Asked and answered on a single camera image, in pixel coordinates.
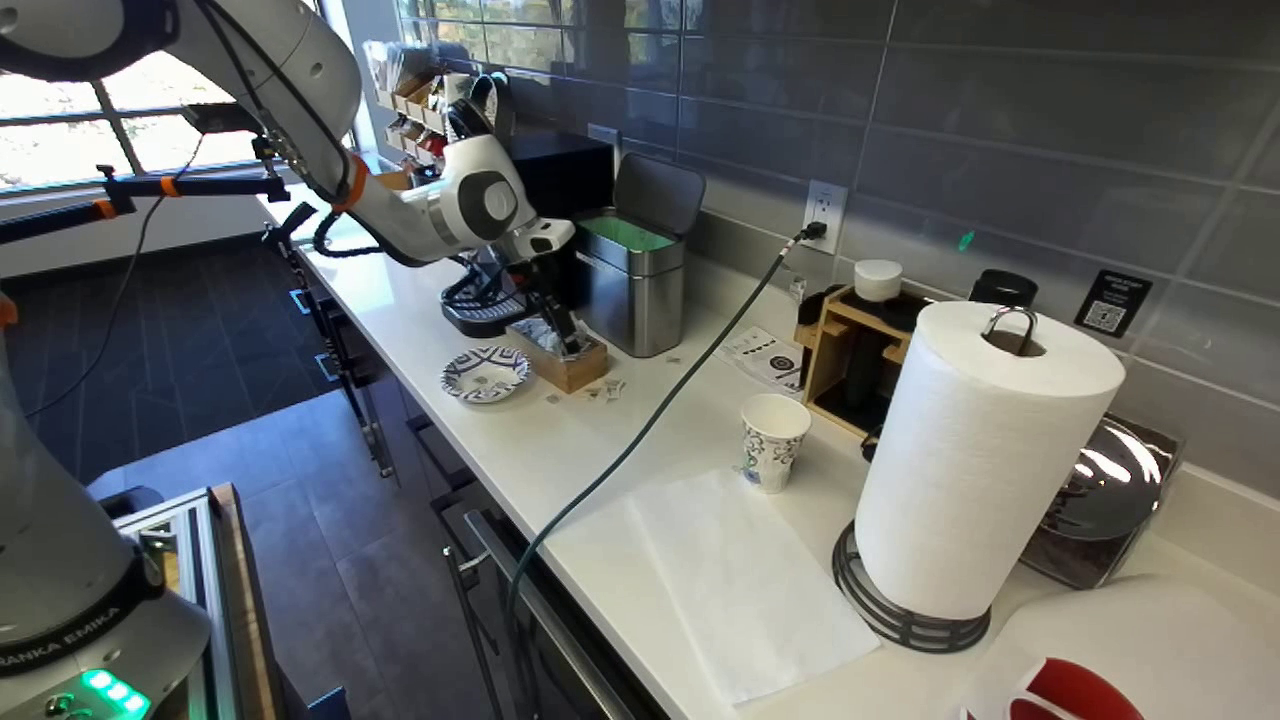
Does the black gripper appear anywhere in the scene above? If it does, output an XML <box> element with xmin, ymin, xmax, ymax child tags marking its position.
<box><xmin>510</xmin><ymin>243</ymin><xmax>592</xmax><ymax>355</ymax></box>

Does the blue patterned white paper plate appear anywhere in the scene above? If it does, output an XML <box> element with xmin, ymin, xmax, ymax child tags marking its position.
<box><xmin>440</xmin><ymin>341</ymin><xmax>534</xmax><ymax>407</ymax></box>

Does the packet pile in wooden box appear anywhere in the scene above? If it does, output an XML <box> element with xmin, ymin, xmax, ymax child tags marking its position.
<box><xmin>515</xmin><ymin>314</ymin><xmax>574</xmax><ymax>359</ymax></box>

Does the rectangular wooden box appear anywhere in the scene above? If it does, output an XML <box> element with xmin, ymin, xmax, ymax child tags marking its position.
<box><xmin>510</xmin><ymin>313</ymin><xmax>617</xmax><ymax>394</ymax></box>

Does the stainless steel lidded bin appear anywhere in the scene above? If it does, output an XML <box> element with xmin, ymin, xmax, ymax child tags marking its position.
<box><xmin>572</xmin><ymin>151</ymin><xmax>711</xmax><ymax>359</ymax></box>

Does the dark round appliance with grille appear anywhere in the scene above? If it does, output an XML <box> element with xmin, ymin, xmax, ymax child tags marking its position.
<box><xmin>435</xmin><ymin>257</ymin><xmax>538</xmax><ymax>341</ymax></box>

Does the black coffee machine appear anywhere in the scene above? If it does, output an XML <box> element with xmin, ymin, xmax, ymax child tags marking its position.
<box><xmin>510</xmin><ymin>130</ymin><xmax>624</xmax><ymax>313</ymax></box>

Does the printed paper leaflet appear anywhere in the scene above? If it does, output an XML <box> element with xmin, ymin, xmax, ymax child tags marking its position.
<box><xmin>723</xmin><ymin>322</ymin><xmax>812</xmax><ymax>398</ymax></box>

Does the white patterned paper cup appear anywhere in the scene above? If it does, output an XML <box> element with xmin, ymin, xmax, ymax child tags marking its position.
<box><xmin>737</xmin><ymin>388</ymin><xmax>815</xmax><ymax>497</ymax></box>

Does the wooden countertop rack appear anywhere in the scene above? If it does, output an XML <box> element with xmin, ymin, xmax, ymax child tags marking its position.
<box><xmin>791</xmin><ymin>282</ymin><xmax>933</xmax><ymax>441</ymax></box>

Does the white rectangular counter mat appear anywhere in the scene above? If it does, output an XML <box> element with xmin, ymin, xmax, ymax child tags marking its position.
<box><xmin>624</xmin><ymin>464</ymin><xmax>887</xmax><ymax>713</ymax></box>

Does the small white jar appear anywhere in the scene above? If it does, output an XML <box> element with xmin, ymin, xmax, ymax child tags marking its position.
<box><xmin>852</xmin><ymin>257</ymin><xmax>907</xmax><ymax>309</ymax></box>

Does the white paper towel roll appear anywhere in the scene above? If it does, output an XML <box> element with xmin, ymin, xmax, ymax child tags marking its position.
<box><xmin>852</xmin><ymin>297</ymin><xmax>1132</xmax><ymax>624</ymax></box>

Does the black QR code sign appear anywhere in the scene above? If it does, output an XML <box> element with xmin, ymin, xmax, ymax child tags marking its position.
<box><xmin>1073</xmin><ymin>267</ymin><xmax>1154</xmax><ymax>341</ymax></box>

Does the shiny chrome appliance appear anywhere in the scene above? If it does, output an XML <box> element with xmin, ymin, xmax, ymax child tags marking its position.
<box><xmin>1016</xmin><ymin>411</ymin><xmax>1184</xmax><ymax>592</ymax></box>

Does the red and white object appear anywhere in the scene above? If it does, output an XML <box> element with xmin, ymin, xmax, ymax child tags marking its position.
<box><xmin>955</xmin><ymin>572</ymin><xmax>1280</xmax><ymax>720</ymax></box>

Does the black power cable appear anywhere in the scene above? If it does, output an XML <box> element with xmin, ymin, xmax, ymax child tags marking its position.
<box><xmin>499</xmin><ymin>216</ymin><xmax>832</xmax><ymax>720</ymax></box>

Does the black corrugated cable conduit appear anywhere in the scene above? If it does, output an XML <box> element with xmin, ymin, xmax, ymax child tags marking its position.
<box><xmin>267</xmin><ymin>194</ymin><xmax>391</xmax><ymax>264</ymax></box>

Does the orange velcro strap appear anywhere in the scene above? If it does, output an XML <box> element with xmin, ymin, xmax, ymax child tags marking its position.
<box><xmin>337</xmin><ymin>154</ymin><xmax>378</xmax><ymax>216</ymax></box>

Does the white wall outlet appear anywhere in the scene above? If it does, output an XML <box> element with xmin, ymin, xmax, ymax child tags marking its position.
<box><xmin>799</xmin><ymin>175</ymin><xmax>852</xmax><ymax>257</ymax></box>

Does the black rail with orange clamps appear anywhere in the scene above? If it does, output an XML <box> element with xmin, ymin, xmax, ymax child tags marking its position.
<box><xmin>0</xmin><ymin>160</ymin><xmax>293</xmax><ymax>253</ymax></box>

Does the aluminium frame cart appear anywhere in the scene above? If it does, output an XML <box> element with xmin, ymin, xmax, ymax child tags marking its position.
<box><xmin>93</xmin><ymin>480</ymin><xmax>289</xmax><ymax>720</ymax></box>

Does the black wire towel holder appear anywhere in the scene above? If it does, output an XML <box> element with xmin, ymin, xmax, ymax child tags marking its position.
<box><xmin>826</xmin><ymin>300</ymin><xmax>1049</xmax><ymax>657</ymax></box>

